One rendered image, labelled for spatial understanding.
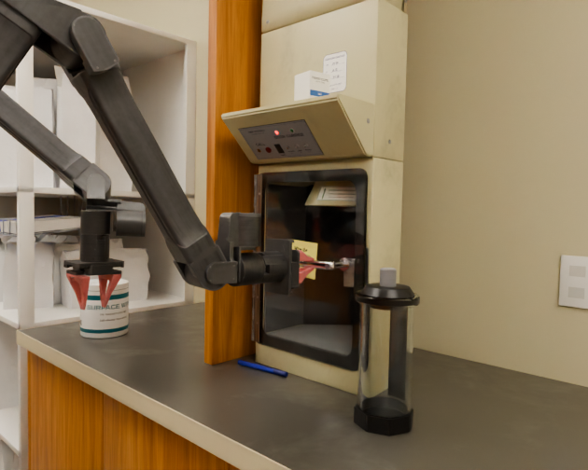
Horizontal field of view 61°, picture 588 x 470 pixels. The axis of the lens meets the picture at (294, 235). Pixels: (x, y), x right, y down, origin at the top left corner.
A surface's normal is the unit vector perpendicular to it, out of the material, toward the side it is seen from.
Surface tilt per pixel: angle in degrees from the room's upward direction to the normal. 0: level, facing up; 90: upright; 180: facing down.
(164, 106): 90
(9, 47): 98
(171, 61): 90
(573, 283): 90
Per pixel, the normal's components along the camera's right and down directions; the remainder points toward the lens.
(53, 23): 0.61, 0.05
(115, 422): -0.68, 0.03
